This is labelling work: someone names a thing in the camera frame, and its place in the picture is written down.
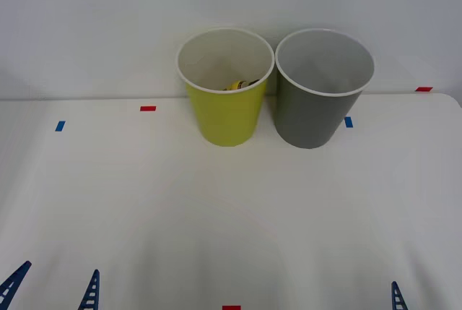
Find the yellow-green plastic waste bin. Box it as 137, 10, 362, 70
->
175, 27, 274, 147

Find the grey plastic waste bin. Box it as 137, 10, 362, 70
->
274, 27, 375, 150

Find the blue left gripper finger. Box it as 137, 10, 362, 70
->
0, 260, 32, 310
77, 269, 100, 310

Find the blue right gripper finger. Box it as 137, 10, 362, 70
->
391, 280, 409, 310

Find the yellow bottle with black cap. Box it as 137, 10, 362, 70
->
222, 78, 261, 92

